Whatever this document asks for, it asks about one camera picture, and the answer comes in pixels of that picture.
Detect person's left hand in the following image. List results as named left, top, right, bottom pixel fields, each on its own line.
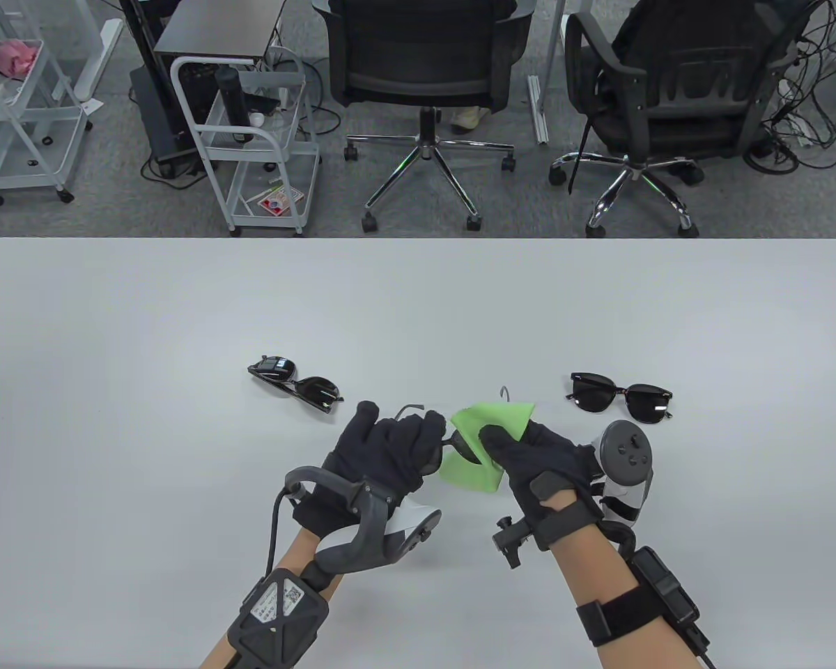
left=291, top=401, right=449, bottom=541

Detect person's right hand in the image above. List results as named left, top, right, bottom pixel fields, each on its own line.
left=479, top=420, right=605, bottom=553

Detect green microfibre cloth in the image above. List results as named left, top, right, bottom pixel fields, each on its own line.
left=438, top=401, right=539, bottom=494

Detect black sunglasses thin temples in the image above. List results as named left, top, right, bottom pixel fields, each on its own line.
left=392, top=385, right=513, bottom=466

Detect black aviator sunglasses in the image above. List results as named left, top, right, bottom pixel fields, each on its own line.
left=247, top=355, right=344, bottom=415

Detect black square sunglasses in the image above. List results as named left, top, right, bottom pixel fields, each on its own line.
left=566, top=371, right=673, bottom=424

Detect person's right forearm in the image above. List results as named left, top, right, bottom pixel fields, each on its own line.
left=554, top=523, right=697, bottom=669

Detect black caged tracker white label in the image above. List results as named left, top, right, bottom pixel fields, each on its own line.
left=226, top=568, right=330, bottom=669

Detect red white packet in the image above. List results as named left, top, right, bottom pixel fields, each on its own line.
left=256, top=185, right=306, bottom=217

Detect white desk leg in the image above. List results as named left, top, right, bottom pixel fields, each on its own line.
left=75, top=17, right=125, bottom=103
left=526, top=0, right=566, bottom=146

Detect black mesh office chair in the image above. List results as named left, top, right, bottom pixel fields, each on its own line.
left=312, top=0, right=534, bottom=234
left=548, top=0, right=812, bottom=240

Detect black cylindrical bottle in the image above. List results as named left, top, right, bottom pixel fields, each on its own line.
left=215, top=66, right=257, bottom=145

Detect black computer tower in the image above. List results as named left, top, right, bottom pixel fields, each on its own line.
left=129, top=61, right=206, bottom=176

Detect white power strip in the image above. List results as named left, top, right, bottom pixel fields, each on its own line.
left=773, top=105, right=819, bottom=147

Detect dark brown side table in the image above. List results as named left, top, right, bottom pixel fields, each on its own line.
left=152, top=0, right=288, bottom=65

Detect white metal shelf cart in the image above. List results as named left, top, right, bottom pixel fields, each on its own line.
left=0, top=0, right=93, bottom=207

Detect pink cloth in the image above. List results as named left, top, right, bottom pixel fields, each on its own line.
left=0, top=31, right=41, bottom=79

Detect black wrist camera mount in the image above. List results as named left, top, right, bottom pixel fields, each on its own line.
left=491, top=470, right=603, bottom=571

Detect black braided glove cable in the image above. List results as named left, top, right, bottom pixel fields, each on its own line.
left=603, top=523, right=640, bottom=556

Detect black caged tracker with strap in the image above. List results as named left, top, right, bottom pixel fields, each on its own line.
left=575, top=546, right=710, bottom=652

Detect thin black tracker cable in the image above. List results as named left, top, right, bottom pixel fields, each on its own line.
left=690, top=627, right=720, bottom=669

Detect white cart with curved handle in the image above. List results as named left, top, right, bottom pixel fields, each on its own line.
left=169, top=50, right=321, bottom=239

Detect tangle of black cables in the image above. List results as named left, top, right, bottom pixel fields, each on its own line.
left=742, top=0, right=836, bottom=175

